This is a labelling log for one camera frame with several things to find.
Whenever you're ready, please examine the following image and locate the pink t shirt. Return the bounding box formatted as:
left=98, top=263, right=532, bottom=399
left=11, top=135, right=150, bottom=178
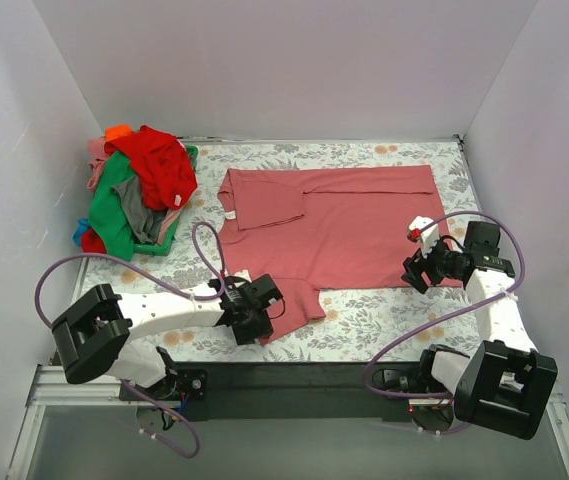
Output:
left=218, top=165, right=444, bottom=340

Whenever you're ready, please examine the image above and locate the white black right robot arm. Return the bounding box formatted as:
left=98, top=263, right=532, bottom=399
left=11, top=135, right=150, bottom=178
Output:
left=402, top=216, right=558, bottom=440

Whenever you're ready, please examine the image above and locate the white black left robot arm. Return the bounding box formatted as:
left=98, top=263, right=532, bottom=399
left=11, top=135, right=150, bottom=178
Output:
left=52, top=274, right=283, bottom=400

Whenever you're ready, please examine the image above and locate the floral patterned table mat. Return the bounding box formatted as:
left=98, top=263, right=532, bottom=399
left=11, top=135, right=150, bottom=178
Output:
left=62, top=141, right=525, bottom=363

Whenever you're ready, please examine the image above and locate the grey t shirt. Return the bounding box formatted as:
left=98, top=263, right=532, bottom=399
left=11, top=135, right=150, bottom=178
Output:
left=111, top=175, right=167, bottom=245

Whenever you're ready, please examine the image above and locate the red t shirt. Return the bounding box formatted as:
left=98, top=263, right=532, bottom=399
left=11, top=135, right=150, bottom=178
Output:
left=73, top=124, right=198, bottom=260

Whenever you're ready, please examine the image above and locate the green t shirt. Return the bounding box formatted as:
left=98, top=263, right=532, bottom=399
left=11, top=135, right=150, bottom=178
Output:
left=87, top=144, right=200, bottom=261

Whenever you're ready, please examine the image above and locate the blue cloth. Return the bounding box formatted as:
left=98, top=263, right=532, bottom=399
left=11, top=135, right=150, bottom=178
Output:
left=72, top=218, right=91, bottom=247

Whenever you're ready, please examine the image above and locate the orange cloth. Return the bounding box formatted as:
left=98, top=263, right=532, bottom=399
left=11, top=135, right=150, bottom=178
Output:
left=104, top=124, right=134, bottom=143

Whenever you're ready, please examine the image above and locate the light pink cloth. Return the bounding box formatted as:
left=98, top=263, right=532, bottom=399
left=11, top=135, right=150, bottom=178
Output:
left=87, top=136, right=109, bottom=192

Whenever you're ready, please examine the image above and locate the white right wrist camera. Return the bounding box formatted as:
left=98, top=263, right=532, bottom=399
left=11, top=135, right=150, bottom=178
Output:
left=407, top=216, right=441, bottom=259

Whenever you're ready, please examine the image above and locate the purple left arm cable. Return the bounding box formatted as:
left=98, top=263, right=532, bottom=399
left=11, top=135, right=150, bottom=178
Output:
left=34, top=222, right=238, bottom=459

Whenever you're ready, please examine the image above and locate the aluminium front frame rail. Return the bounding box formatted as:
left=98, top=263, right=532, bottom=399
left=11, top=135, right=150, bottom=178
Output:
left=8, top=367, right=569, bottom=479

